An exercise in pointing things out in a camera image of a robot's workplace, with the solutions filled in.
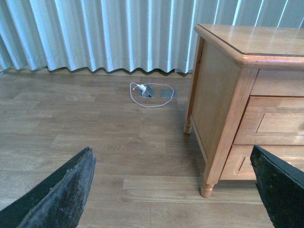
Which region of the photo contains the white floor cable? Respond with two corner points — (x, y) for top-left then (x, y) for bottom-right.
(129, 82), (176, 108)

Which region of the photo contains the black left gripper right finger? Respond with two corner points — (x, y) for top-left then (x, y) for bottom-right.
(250, 145), (304, 228)

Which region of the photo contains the wooden drawer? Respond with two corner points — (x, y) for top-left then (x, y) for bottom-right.
(234, 96), (304, 145)
(220, 145), (304, 180)

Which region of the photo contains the wooden nightstand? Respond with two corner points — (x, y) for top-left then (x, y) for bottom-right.
(184, 24), (304, 198)

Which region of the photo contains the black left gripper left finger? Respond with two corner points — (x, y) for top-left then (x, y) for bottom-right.
(0, 147), (96, 228)

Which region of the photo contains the white floor plug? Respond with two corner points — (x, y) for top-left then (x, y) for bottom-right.
(133, 84), (146, 93)

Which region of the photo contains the closed floor outlet plate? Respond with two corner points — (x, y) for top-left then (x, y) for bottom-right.
(161, 90), (179, 99)

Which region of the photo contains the pale blue curtain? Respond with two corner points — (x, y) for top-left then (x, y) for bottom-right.
(0, 0), (304, 73)

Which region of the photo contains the open floor outlet box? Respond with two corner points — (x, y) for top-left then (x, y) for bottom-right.
(140, 84), (155, 98)

